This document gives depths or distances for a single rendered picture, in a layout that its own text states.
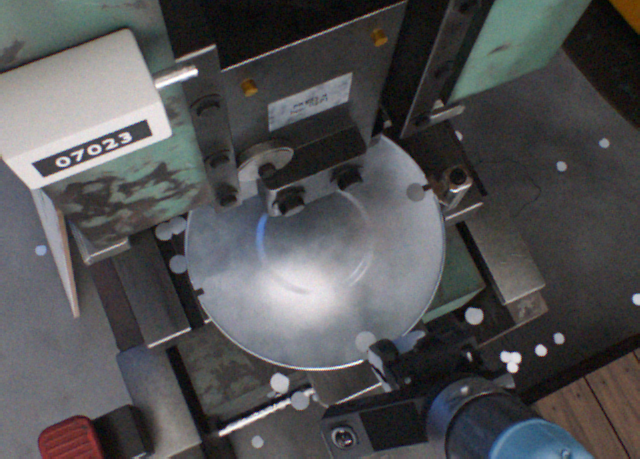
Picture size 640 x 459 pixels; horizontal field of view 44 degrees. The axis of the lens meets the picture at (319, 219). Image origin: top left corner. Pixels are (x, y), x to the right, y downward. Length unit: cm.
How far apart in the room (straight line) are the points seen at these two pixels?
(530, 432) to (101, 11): 38
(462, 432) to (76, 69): 39
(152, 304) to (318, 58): 48
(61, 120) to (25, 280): 142
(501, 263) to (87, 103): 79
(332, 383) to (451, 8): 47
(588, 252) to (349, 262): 100
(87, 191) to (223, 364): 53
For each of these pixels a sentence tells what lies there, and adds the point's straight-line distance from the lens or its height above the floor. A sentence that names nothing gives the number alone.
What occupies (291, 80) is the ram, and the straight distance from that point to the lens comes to 59.
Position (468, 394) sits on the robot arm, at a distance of 65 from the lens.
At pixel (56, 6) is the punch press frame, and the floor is 137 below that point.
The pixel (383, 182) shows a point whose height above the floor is 79.
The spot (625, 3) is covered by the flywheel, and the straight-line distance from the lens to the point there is 83.
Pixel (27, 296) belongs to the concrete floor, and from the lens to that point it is 176.
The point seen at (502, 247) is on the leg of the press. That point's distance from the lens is 108.
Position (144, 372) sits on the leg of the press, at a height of 64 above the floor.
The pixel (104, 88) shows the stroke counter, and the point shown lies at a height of 134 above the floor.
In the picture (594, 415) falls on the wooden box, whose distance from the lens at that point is 139.
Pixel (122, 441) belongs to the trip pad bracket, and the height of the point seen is 70.
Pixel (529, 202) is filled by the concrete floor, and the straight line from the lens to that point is 181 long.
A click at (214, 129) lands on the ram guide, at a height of 117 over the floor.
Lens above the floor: 165
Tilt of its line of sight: 74 degrees down
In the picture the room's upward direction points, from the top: 9 degrees clockwise
